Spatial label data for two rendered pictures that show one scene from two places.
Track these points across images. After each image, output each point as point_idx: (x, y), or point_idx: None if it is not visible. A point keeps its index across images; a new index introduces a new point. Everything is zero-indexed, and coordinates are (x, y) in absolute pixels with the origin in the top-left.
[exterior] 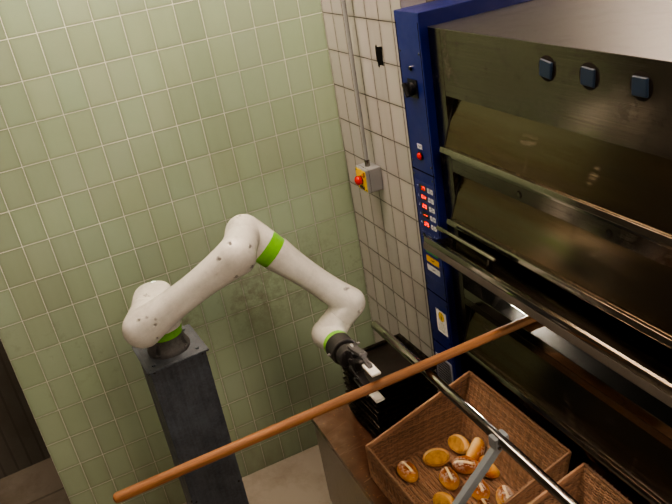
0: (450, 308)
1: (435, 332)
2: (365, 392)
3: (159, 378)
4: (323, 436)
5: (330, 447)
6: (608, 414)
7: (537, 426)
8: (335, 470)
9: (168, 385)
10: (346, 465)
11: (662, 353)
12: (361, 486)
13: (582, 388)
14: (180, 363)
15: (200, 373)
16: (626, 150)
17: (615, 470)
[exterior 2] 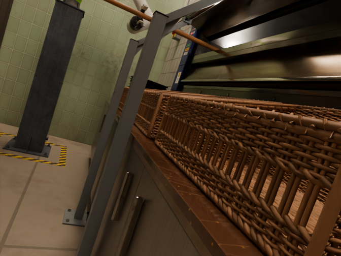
0: (184, 67)
1: (173, 86)
2: (137, 11)
3: (58, 5)
4: (105, 102)
5: (105, 105)
6: (238, 64)
7: (200, 94)
8: (101, 119)
9: (59, 11)
10: (107, 102)
11: None
12: (108, 104)
13: (230, 63)
14: (70, 7)
15: (75, 19)
16: None
17: (232, 78)
